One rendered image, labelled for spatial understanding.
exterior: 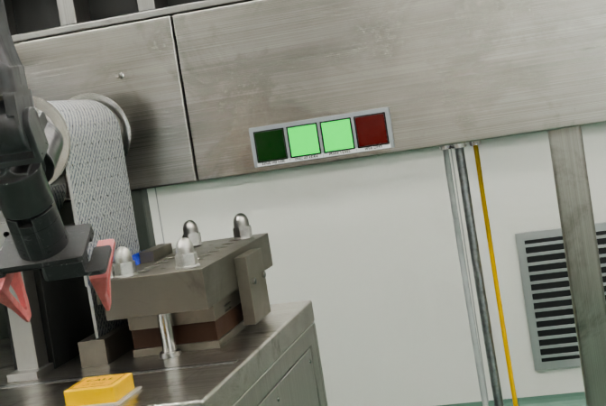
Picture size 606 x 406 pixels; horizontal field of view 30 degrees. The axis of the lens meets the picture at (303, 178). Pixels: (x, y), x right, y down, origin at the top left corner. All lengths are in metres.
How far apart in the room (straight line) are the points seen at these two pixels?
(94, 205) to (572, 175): 0.85
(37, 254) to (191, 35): 0.83
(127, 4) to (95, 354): 0.70
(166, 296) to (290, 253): 2.75
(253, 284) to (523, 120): 0.53
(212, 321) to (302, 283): 2.71
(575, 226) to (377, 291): 2.34
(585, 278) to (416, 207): 2.24
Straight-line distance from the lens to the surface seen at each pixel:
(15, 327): 1.77
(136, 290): 1.69
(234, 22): 2.00
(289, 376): 1.85
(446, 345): 4.38
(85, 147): 1.82
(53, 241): 1.27
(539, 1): 1.93
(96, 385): 1.50
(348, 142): 1.95
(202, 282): 1.66
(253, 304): 1.82
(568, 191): 2.09
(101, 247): 1.31
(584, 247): 2.11
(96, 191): 1.83
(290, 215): 4.39
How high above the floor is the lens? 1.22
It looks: 3 degrees down
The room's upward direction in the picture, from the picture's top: 9 degrees counter-clockwise
